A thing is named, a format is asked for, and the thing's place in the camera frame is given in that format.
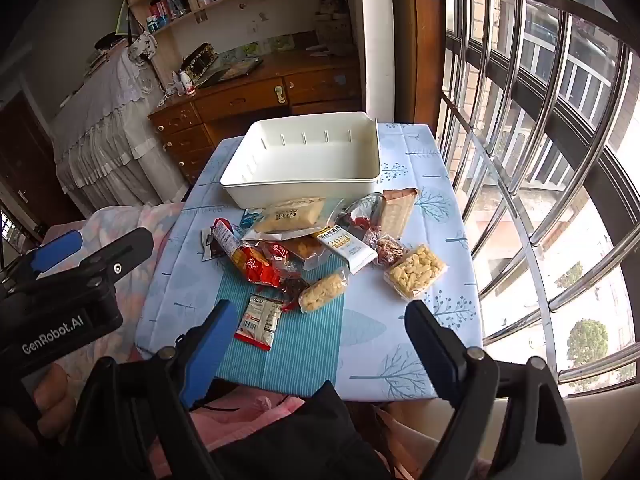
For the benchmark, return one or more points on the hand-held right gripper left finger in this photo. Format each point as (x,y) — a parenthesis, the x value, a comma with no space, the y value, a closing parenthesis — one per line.
(210,355)

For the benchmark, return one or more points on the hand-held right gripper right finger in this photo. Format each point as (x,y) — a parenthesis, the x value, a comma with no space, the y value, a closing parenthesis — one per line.
(440,360)

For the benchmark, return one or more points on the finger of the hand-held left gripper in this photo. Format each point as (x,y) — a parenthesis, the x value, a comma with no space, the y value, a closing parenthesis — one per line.
(55,252)
(112,257)

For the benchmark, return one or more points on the small white red sachet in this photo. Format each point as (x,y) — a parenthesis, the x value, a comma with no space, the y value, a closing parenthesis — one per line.
(257,322)

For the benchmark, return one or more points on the clear red dates packet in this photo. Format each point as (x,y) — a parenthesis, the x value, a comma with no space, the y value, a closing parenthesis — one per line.
(387,250)

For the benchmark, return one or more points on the brown cracker packet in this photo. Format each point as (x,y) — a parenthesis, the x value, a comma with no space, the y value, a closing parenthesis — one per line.
(395,212)

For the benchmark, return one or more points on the cream cracker packet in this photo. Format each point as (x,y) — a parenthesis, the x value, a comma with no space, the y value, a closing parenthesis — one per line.
(292,215)

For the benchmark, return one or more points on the clear red candy packet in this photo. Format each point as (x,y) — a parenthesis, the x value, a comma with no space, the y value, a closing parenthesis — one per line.
(357,215)

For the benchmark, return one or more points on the white plastic bin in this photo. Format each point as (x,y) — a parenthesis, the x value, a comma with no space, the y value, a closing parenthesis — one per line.
(300,160)

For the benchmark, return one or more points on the person's left hand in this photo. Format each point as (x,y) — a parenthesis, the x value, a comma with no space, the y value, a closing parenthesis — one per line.
(52,397)

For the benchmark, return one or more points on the floral blanket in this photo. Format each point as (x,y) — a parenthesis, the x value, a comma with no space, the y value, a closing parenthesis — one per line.
(125,220)

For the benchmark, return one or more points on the pink cloth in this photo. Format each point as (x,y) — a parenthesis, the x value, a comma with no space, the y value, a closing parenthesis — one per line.
(240,425)

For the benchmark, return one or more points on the teal striped mat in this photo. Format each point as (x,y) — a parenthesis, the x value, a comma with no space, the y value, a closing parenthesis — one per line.
(300,355)

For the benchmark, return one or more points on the large clear puffed snack packet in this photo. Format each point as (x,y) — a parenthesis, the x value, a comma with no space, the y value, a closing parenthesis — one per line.
(415,270)

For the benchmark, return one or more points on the red orange snack packet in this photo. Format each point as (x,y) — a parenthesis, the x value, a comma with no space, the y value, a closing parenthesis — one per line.
(262,265)

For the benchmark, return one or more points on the dark snack packet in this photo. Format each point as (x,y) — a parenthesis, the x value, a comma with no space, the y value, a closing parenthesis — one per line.
(294,287)

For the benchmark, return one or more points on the white red snack packet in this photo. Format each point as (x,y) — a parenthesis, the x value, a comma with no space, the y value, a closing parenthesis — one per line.
(225,240)

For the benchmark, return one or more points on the dark cloth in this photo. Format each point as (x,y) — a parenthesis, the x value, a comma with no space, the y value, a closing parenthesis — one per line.
(300,440)

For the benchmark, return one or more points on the small clear puffed snack packet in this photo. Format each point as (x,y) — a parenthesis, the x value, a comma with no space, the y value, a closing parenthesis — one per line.
(322,292)

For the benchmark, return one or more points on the white lace furniture cover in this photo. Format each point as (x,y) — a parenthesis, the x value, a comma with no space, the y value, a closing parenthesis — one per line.
(110,125)

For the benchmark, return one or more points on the white gold snack bar packet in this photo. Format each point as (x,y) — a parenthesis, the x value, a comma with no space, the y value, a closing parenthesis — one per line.
(345,255)

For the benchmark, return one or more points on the blue snack packet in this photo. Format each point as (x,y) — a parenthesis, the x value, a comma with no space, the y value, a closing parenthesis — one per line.
(250,218)

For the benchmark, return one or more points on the clear orange cake packet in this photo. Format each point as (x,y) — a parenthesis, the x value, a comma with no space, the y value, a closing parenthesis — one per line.
(306,250)

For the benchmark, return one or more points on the tree outside window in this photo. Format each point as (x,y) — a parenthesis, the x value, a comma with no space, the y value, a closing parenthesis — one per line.
(587,350)

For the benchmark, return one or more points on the small white bottle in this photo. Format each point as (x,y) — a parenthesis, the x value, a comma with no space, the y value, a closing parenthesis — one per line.
(186,82)

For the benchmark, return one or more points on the wooden desk with drawers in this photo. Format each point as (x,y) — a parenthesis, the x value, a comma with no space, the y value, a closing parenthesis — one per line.
(240,100)

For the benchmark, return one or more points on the black ornate box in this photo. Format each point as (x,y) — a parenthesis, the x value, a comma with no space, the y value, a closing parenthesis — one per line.
(197,60)

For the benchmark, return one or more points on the patterned cloth bag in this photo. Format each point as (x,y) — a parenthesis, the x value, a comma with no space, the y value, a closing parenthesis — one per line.
(142,44)

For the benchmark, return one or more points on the flat book on desk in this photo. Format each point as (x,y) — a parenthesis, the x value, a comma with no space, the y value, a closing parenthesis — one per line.
(235,71)

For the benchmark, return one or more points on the drawer safety lock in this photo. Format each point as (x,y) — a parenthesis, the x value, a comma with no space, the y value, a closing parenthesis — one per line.
(280,95)

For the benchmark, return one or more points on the metal window grille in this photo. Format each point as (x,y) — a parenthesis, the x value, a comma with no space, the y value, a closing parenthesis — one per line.
(545,125)

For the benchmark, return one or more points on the wooden window frame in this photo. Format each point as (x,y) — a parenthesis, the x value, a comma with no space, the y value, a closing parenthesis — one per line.
(417,35)

